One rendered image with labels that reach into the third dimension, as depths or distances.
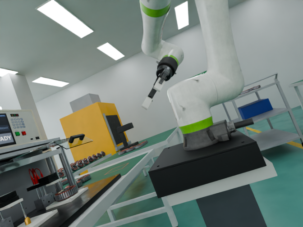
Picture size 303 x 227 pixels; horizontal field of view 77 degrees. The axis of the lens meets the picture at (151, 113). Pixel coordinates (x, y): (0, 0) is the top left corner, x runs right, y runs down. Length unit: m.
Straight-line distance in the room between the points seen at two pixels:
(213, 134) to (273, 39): 6.02
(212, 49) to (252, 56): 5.63
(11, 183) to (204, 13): 1.20
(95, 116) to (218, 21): 4.15
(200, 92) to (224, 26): 0.23
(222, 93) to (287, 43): 6.03
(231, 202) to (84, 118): 4.34
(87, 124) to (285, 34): 5.79
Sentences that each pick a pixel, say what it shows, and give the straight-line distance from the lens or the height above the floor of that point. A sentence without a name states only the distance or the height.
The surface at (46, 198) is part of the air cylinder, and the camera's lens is 1.23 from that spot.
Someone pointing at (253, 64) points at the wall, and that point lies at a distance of 6.31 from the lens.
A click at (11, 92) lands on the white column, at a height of 2.85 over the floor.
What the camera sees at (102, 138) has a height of 1.12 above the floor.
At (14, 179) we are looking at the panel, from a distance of 1.30.
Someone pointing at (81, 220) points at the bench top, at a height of 0.75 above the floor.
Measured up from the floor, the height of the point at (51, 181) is 0.88.
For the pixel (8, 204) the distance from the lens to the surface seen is 1.01.
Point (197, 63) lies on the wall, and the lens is 6.11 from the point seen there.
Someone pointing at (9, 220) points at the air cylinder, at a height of 0.81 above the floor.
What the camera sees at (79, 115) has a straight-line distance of 4.87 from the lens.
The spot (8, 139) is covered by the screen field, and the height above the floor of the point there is 1.16.
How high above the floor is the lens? 0.96
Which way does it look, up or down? 4 degrees up
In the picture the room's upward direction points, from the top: 22 degrees counter-clockwise
